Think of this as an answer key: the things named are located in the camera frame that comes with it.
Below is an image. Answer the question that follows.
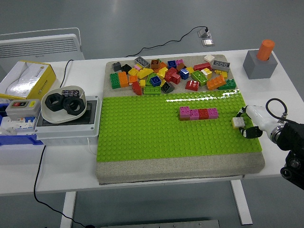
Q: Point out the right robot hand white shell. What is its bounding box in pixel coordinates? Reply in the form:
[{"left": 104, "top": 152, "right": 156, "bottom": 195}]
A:
[{"left": 235, "top": 104, "right": 281, "bottom": 140}]

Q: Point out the white and yellow toy brick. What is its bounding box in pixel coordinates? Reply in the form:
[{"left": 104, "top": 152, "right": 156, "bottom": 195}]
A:
[
  {"left": 200, "top": 68, "right": 213, "bottom": 79},
  {"left": 231, "top": 117, "right": 245, "bottom": 129}
]

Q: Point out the dark green toy brick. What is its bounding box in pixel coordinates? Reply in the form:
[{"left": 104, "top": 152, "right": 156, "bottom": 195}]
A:
[{"left": 218, "top": 79, "right": 237, "bottom": 90}]

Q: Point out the long orange toy brick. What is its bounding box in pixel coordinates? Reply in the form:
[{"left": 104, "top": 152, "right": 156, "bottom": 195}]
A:
[{"left": 206, "top": 75, "right": 227, "bottom": 90}]

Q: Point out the long grey toy brick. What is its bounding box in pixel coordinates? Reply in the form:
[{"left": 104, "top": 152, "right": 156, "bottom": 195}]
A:
[
  {"left": 134, "top": 56, "right": 151, "bottom": 67},
  {"left": 212, "top": 60, "right": 231, "bottom": 72}
]

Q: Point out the tall pink toy brick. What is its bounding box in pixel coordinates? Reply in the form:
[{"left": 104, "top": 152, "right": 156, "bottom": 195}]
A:
[{"left": 179, "top": 106, "right": 190, "bottom": 121}]

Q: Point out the long red toy brick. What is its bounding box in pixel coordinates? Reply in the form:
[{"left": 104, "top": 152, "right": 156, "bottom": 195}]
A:
[{"left": 193, "top": 62, "right": 212, "bottom": 71}]

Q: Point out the dark grey sloped toy brick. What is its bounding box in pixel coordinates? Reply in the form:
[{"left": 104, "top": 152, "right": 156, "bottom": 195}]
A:
[{"left": 161, "top": 82, "right": 176, "bottom": 94}]

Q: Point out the long green toy brick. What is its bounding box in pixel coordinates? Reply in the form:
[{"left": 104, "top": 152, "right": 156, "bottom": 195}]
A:
[{"left": 143, "top": 86, "right": 162, "bottom": 95}]

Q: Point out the green studded baseplate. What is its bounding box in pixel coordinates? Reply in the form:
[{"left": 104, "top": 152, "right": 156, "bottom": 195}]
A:
[{"left": 96, "top": 89, "right": 264, "bottom": 163}]

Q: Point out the yellow curved toy brick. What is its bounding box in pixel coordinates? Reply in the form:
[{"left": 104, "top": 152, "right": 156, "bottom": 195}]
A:
[{"left": 137, "top": 67, "right": 154, "bottom": 79}]

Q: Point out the red sloped toy brick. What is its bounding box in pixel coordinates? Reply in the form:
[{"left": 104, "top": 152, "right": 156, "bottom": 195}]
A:
[{"left": 132, "top": 81, "right": 143, "bottom": 95}]

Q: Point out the grey cube block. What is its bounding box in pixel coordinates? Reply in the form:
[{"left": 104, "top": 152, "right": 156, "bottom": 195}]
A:
[{"left": 242, "top": 49, "right": 278, "bottom": 80}]

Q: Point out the orange cylinder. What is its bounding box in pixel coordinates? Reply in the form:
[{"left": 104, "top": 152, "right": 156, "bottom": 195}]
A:
[{"left": 256, "top": 39, "right": 276, "bottom": 61}]

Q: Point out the white table leg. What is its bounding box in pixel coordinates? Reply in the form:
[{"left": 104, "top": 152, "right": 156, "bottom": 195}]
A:
[
  {"left": 59, "top": 191, "right": 77, "bottom": 228},
  {"left": 229, "top": 180, "right": 253, "bottom": 226}
]

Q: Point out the open metal floor socket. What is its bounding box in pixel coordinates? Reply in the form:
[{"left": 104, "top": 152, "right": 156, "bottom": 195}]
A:
[{"left": 197, "top": 28, "right": 212, "bottom": 38}]

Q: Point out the grey-brown foam mat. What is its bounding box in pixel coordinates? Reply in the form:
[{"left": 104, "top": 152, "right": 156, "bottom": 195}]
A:
[{"left": 95, "top": 54, "right": 266, "bottom": 185}]

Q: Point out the small black electronic component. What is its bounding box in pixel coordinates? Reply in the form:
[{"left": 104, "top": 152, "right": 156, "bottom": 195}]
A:
[{"left": 61, "top": 89, "right": 79, "bottom": 98}]

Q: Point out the large black hex nut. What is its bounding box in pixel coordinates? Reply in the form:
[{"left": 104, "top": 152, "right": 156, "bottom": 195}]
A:
[
  {"left": 62, "top": 96, "right": 84, "bottom": 116},
  {"left": 45, "top": 93, "right": 64, "bottom": 110}
]

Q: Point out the beige bowl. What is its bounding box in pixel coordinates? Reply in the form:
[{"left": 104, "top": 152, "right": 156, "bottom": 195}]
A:
[{"left": 40, "top": 85, "right": 87, "bottom": 124}]

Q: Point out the yellow and white cardboard box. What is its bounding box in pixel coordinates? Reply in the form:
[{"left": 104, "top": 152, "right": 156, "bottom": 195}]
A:
[{"left": 0, "top": 60, "right": 57, "bottom": 100}]

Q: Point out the white panel heater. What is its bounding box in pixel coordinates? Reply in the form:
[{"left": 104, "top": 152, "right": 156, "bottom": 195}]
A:
[{"left": 0, "top": 27, "right": 86, "bottom": 65}]

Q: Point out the white and blue circuit breaker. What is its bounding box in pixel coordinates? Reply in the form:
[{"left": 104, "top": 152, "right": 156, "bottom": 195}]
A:
[{"left": 2, "top": 116, "right": 36, "bottom": 133}]

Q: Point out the white plastic packet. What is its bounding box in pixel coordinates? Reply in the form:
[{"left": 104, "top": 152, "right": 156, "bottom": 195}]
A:
[{"left": 4, "top": 67, "right": 33, "bottom": 95}]

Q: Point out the blue plastic bin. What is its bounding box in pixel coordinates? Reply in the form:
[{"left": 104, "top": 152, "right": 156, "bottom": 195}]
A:
[{"left": 0, "top": 103, "right": 45, "bottom": 147}]

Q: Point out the black floor cable with plug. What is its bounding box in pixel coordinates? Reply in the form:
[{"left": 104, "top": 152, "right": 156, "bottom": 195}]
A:
[{"left": 125, "top": 25, "right": 209, "bottom": 58}]

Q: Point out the thin white cable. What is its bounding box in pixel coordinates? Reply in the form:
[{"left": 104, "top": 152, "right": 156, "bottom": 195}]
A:
[{"left": 86, "top": 137, "right": 98, "bottom": 155}]

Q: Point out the white electrical enclosure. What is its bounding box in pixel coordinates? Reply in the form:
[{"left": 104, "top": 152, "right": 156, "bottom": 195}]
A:
[{"left": 34, "top": 95, "right": 99, "bottom": 146}]

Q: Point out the grey switch box red button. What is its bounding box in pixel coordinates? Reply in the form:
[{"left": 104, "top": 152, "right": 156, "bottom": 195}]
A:
[{"left": 5, "top": 99, "right": 41, "bottom": 121}]

